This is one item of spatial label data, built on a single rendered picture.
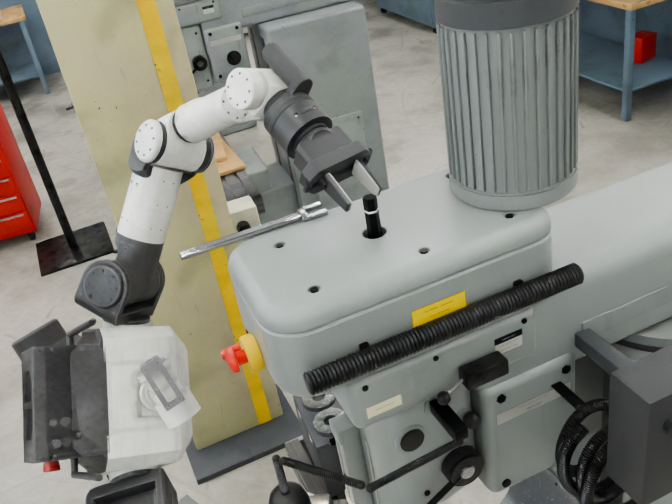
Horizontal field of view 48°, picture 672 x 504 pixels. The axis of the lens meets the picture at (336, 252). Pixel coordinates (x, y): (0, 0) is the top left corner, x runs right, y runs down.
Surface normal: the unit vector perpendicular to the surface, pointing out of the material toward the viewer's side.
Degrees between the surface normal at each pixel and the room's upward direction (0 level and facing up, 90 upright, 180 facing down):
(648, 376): 0
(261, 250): 0
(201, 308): 90
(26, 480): 0
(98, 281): 61
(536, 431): 90
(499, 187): 90
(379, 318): 90
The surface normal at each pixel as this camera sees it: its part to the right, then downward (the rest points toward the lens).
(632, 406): -0.91, 0.33
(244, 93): -0.65, 0.15
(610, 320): 0.40, 0.43
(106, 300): -0.29, 0.07
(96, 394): 0.52, -0.22
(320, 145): 0.16, -0.55
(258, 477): -0.16, -0.84
